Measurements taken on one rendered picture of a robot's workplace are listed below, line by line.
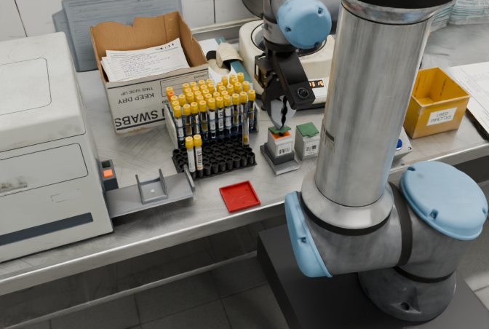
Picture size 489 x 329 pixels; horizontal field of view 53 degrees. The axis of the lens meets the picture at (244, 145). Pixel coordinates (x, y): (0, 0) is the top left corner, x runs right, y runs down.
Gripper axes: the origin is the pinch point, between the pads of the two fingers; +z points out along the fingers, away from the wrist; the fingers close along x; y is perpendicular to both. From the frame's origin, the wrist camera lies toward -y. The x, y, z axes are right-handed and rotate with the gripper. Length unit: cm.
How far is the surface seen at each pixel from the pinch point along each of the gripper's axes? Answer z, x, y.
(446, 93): 4.6, -45.4, 1.1
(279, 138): 2.7, 0.8, -0.9
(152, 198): 5.2, 29.9, -5.0
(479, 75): 9, -64, 9
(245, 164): 9.4, 7.8, 1.1
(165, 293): 98, 27, 33
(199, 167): 7.3, 18.2, 1.7
